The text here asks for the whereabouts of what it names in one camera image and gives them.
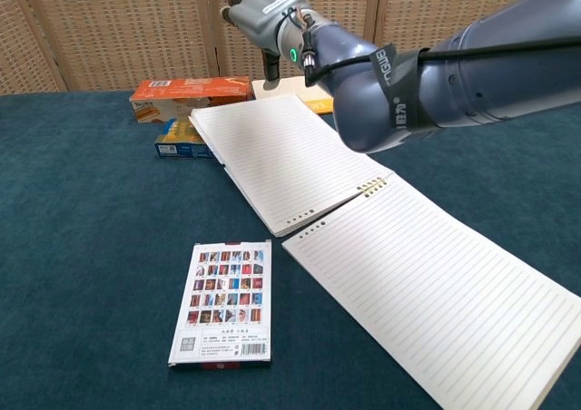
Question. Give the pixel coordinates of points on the white yellow Lexicon book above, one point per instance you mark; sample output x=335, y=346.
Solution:
x=283, y=90

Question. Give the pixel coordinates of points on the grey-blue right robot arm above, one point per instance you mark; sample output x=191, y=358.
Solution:
x=476, y=83

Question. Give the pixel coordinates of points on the white box with picture grid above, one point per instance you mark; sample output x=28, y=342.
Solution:
x=224, y=301

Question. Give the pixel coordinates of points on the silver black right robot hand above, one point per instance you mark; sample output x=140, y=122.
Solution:
x=256, y=17

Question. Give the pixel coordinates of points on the dark teal table cloth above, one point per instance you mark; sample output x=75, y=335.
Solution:
x=91, y=228

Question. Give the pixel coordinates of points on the long orange snack box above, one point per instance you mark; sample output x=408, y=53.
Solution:
x=181, y=94

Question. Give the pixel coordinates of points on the spiral lined notebook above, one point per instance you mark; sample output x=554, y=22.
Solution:
x=408, y=283

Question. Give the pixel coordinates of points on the blue orange illustrated box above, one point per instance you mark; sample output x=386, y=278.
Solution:
x=177, y=144

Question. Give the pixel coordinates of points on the woven bamboo folding screen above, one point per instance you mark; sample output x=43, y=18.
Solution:
x=113, y=24

